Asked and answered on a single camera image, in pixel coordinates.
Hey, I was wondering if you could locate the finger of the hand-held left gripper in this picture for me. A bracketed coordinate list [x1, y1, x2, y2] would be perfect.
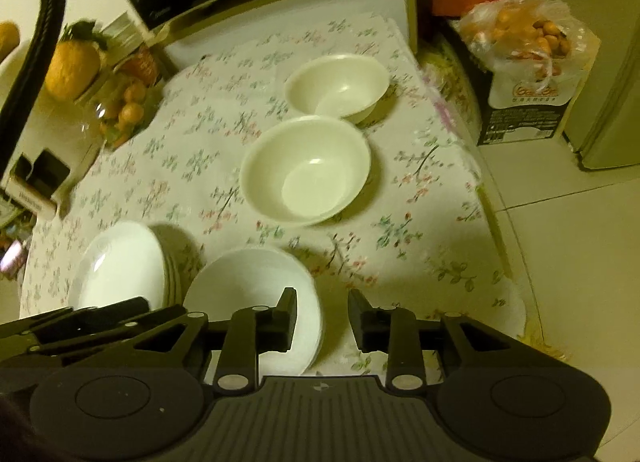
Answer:
[29, 296, 151, 331]
[39, 305, 187, 356]

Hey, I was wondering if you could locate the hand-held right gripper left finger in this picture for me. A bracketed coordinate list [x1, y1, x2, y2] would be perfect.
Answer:
[132, 287, 298, 391]

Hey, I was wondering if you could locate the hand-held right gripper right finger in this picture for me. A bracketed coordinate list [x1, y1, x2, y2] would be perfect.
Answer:
[348, 289, 506, 391]

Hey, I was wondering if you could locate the blue patterned porcelain plate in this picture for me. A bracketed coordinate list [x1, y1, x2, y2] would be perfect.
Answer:
[67, 221, 167, 313]

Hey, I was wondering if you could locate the white plate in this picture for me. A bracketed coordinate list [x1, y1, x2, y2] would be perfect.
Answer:
[159, 237, 179, 307]
[182, 246, 326, 378]

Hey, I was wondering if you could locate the white bowl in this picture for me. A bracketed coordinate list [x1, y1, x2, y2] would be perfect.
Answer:
[239, 115, 372, 228]
[284, 54, 391, 125]

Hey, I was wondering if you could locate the floral tablecloth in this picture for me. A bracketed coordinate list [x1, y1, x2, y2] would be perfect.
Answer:
[20, 15, 526, 378]

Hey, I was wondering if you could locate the glass jar of kumquats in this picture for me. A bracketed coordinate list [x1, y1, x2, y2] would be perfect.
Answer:
[82, 77, 161, 148]

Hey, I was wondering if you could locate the yellow citrus fruit with leaves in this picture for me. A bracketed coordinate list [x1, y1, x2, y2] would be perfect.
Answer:
[45, 20, 109, 101]

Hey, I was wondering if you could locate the red printed cup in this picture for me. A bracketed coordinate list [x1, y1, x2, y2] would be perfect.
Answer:
[117, 45, 162, 88]

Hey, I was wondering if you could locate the dark printed carton box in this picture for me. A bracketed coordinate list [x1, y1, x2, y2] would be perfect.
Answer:
[476, 67, 588, 147]

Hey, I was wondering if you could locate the large yellow citrus fruit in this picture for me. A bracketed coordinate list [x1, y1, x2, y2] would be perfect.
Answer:
[0, 21, 21, 63]

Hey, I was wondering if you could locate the white refrigerator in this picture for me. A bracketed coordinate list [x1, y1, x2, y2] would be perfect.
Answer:
[562, 0, 640, 173]

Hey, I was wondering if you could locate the plastic bag of snacks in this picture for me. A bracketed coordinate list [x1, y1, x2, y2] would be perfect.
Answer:
[459, 0, 601, 93]

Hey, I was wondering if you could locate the black corrugated hose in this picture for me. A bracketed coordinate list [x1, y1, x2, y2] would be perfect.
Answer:
[0, 0, 68, 175]

